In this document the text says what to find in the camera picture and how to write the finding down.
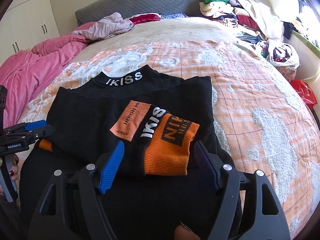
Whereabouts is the red plastic bag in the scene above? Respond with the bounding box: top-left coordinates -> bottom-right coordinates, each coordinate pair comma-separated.
289,80 -> 318,111

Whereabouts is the dark hanging garment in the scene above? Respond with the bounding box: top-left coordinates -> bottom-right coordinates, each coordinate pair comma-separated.
282,17 -> 303,40

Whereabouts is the grey quilted headboard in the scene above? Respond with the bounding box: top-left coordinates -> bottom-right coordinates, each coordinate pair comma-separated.
74,0 -> 206,27

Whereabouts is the orange and white bed blanket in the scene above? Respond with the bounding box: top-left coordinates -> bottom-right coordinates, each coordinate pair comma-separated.
19,17 -> 320,240

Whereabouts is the person's right hand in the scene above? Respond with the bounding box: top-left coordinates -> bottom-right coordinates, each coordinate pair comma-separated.
174,221 -> 208,240

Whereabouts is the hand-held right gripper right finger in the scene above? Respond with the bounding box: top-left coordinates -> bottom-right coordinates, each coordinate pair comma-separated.
194,141 -> 292,240

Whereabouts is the person's left hand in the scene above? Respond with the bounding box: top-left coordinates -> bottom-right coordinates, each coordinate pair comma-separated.
0,153 -> 20,199

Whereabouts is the plastic bag of clothes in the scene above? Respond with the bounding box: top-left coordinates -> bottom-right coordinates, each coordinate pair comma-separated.
255,39 -> 300,74

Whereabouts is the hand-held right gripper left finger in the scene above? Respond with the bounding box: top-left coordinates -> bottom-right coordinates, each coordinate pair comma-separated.
30,141 -> 125,240

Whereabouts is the mauve crumpled garment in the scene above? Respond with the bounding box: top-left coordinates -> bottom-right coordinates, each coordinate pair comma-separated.
72,12 -> 135,40

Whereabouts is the pink duvet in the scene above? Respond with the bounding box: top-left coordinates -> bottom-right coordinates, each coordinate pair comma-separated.
0,22 -> 97,130

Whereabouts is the cream curtain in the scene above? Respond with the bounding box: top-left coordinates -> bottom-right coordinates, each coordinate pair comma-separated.
235,0 -> 302,40

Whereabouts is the black sweater with orange cuffs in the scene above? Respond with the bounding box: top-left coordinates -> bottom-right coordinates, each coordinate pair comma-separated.
19,64 -> 243,240

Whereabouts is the red cloth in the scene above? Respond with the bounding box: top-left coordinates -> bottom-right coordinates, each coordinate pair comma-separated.
130,14 -> 162,26

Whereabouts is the window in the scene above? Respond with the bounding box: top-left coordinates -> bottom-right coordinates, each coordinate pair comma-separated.
292,0 -> 319,30

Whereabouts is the white wardrobe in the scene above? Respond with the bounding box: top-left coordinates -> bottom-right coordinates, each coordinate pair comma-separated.
0,0 -> 61,63

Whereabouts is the pile of mixed clothes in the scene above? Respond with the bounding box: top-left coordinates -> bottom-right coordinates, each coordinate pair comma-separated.
199,0 -> 269,43

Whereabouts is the green window sill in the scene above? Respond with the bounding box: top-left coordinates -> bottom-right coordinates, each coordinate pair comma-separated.
292,30 -> 320,54

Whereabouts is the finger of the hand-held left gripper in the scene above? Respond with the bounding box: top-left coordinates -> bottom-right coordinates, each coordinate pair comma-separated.
24,120 -> 47,131
32,124 -> 55,138

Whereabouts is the blue patterned cloth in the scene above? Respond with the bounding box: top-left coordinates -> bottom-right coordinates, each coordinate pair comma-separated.
160,13 -> 188,19

